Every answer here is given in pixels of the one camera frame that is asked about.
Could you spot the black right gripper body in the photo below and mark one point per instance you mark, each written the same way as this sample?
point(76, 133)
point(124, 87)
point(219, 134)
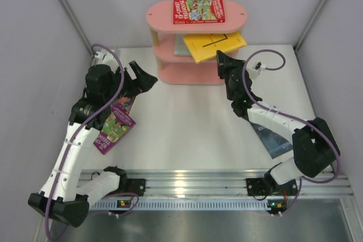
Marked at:
point(229, 90)

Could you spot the pink three-tier shelf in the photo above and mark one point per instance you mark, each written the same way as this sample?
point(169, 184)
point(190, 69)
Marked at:
point(183, 70)

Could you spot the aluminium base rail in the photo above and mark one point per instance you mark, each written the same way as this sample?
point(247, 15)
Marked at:
point(187, 145)

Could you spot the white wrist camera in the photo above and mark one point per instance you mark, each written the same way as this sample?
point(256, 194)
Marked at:
point(105, 58)
point(255, 70)

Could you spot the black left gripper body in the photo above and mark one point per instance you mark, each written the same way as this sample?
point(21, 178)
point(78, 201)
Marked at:
point(128, 88)

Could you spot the purple treehouse book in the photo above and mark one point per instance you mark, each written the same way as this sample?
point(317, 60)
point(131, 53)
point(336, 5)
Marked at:
point(116, 126)

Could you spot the dark blue book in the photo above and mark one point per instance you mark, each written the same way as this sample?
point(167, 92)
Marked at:
point(275, 144)

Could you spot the yellow Little Prince book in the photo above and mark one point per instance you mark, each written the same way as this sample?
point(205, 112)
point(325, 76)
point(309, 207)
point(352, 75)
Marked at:
point(205, 46)

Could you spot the pale green hardcover book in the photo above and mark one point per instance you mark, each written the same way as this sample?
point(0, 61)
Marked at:
point(180, 48)

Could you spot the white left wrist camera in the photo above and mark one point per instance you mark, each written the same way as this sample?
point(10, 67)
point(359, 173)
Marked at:
point(105, 58)

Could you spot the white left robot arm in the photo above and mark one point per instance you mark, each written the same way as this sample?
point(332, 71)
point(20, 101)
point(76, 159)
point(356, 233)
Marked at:
point(60, 198)

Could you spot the red treehouse book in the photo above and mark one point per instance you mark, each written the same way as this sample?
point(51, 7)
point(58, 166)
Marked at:
point(198, 11)

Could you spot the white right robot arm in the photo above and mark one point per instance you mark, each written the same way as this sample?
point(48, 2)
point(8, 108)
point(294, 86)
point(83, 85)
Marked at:
point(313, 145)

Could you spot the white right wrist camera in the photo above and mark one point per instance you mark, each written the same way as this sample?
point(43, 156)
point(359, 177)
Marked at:
point(255, 70)

